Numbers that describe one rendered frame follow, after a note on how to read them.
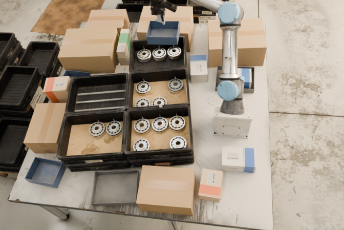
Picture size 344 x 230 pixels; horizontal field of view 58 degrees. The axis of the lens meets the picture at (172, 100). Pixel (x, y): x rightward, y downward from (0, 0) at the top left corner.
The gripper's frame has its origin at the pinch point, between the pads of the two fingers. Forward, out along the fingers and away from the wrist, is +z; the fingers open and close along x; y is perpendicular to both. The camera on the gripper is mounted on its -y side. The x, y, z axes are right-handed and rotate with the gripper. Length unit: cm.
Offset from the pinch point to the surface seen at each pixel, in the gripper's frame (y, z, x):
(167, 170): -14, 33, 90
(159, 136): -5, 34, 67
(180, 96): -13.6, 31.7, 35.9
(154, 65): 8.7, 29.9, 10.7
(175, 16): -0.8, 19.3, -33.0
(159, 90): 1.3, 31.5, 33.0
